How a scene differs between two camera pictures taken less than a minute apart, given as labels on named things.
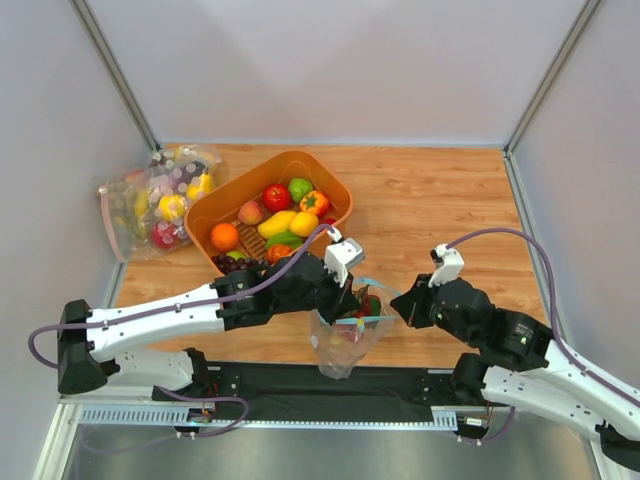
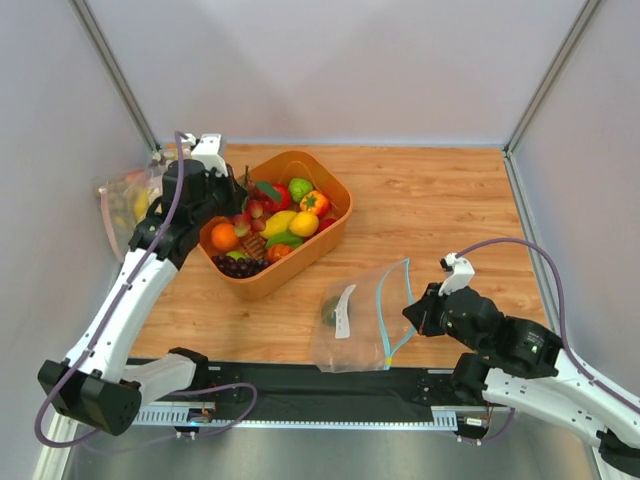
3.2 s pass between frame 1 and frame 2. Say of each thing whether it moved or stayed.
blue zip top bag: moved
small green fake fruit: stayed
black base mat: stayed
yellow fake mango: stayed
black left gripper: moved
